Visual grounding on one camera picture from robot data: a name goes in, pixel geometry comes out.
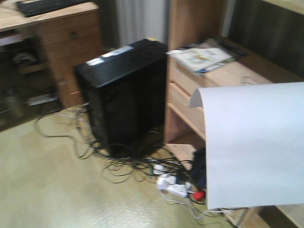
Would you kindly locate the white power strip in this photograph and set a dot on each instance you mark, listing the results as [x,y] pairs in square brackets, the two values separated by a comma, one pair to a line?
[169,183]

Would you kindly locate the stack of magazines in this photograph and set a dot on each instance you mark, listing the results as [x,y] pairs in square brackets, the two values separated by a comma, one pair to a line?
[201,60]

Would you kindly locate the grey curtain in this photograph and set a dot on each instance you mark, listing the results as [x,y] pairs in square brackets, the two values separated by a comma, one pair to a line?
[127,21]

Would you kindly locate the white paper sheets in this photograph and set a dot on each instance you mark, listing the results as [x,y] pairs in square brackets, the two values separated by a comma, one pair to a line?
[254,144]

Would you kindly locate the black desktop computer tower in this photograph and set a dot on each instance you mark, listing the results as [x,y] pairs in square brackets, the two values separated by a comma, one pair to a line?
[124,92]

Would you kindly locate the wooden desk drawer cabinet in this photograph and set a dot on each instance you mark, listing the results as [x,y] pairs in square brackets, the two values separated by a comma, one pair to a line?
[68,37]

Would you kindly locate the wooden bookshelf unit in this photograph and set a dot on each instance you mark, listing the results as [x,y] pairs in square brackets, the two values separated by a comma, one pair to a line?
[185,129]

